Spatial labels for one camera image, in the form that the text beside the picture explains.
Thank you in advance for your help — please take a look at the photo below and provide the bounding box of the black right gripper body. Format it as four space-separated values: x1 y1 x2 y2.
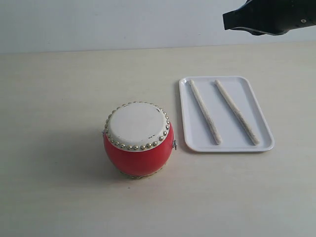
246 0 316 36

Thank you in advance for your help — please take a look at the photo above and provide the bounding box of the white wooden drumstick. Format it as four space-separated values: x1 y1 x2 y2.
189 80 222 145
215 79 260 145

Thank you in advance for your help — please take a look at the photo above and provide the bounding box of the small red drum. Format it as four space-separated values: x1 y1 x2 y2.
103 101 177 178

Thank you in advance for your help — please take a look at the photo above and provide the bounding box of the white rectangular plastic tray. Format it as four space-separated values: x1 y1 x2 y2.
179 76 275 153

